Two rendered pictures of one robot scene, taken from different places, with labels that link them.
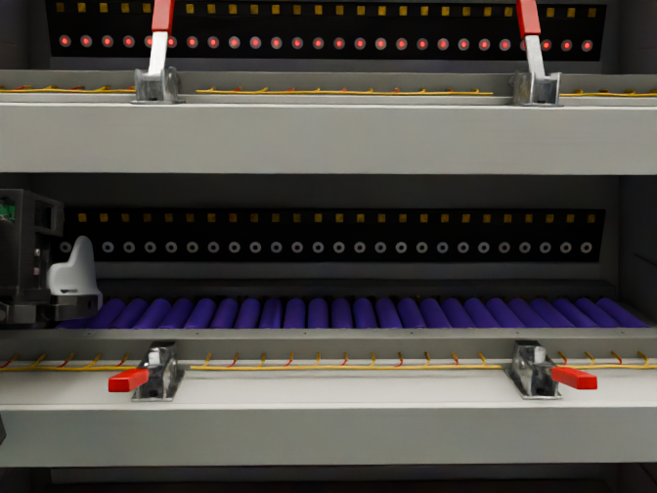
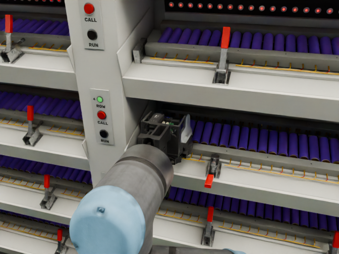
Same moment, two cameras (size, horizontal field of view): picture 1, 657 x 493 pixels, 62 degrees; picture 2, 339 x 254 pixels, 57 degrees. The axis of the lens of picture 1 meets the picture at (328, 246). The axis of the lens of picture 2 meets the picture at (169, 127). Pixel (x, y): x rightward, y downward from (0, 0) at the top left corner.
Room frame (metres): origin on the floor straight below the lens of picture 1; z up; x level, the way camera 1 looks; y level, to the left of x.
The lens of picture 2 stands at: (-0.14, 0.05, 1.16)
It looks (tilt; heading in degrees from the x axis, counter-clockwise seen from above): 29 degrees down; 17
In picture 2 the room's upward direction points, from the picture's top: straight up
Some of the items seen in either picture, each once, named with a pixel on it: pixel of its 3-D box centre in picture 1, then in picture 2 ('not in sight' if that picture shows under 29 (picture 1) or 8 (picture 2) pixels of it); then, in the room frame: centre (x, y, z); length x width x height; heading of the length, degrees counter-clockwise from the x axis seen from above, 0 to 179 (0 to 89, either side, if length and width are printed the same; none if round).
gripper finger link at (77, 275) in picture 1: (80, 275); (186, 127); (0.41, 0.19, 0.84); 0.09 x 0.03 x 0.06; 173
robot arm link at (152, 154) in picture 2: not in sight; (141, 173); (0.23, 0.21, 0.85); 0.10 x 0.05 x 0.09; 91
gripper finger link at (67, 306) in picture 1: (49, 306); (180, 146); (0.36, 0.19, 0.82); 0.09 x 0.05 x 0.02; 173
